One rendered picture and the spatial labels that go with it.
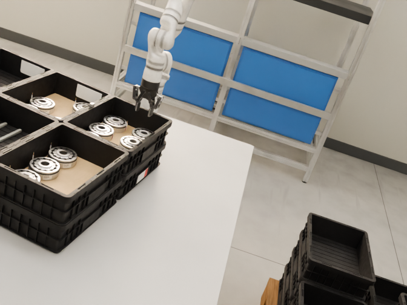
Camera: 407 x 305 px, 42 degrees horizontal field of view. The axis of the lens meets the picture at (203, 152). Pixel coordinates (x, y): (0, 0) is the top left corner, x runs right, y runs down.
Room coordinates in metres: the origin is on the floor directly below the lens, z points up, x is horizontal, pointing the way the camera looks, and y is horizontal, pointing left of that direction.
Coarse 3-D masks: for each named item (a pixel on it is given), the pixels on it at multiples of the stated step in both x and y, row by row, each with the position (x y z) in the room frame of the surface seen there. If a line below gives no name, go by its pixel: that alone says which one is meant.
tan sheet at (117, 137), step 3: (129, 126) 2.11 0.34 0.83; (129, 129) 2.08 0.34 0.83; (132, 129) 2.09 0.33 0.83; (126, 132) 2.05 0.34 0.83; (129, 132) 2.06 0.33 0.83; (114, 135) 1.99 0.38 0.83; (117, 135) 2.00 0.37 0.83; (120, 135) 2.00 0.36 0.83; (123, 135) 2.01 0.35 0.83; (126, 135) 2.02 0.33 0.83; (129, 135) 2.03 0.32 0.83; (114, 138) 1.96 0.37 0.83; (117, 138) 1.97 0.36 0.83; (120, 138) 1.98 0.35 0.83; (111, 141) 1.93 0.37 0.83; (114, 141) 1.94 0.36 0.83; (117, 141) 1.94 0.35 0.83; (117, 144) 1.92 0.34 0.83
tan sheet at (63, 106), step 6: (48, 96) 2.15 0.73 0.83; (54, 96) 2.17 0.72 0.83; (60, 96) 2.19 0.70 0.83; (60, 102) 2.13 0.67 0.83; (66, 102) 2.15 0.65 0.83; (72, 102) 2.16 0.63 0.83; (60, 108) 2.07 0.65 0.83; (66, 108) 2.09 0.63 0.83; (54, 114) 2.00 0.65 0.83; (60, 114) 2.01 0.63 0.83; (66, 114) 2.03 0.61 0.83
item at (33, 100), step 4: (32, 100) 2.00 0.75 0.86; (36, 100) 2.01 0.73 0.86; (48, 100) 2.05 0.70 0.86; (52, 100) 2.05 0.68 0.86; (32, 104) 1.97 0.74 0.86; (36, 104) 1.98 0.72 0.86; (40, 104) 1.99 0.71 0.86; (48, 104) 2.01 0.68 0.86; (52, 104) 2.03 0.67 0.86; (44, 108) 1.97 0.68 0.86; (48, 108) 1.98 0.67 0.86
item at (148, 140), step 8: (112, 96) 2.14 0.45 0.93; (96, 104) 2.01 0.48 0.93; (80, 112) 1.89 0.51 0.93; (64, 120) 1.78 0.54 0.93; (168, 120) 2.08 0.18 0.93; (80, 128) 1.76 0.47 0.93; (160, 128) 1.98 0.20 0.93; (96, 136) 1.74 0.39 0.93; (152, 136) 1.88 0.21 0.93; (112, 144) 1.72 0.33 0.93; (144, 144) 1.82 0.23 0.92; (128, 152) 1.71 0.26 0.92; (136, 152) 1.76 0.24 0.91
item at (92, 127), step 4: (92, 124) 1.96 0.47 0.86; (96, 124) 1.97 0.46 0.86; (100, 124) 1.98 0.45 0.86; (104, 124) 1.99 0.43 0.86; (92, 128) 1.93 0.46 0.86; (108, 128) 1.97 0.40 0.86; (112, 128) 1.98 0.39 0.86; (92, 132) 1.90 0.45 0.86; (96, 132) 1.90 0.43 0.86; (100, 132) 1.91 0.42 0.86; (104, 132) 1.92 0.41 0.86; (108, 132) 1.94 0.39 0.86; (112, 132) 1.94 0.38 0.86
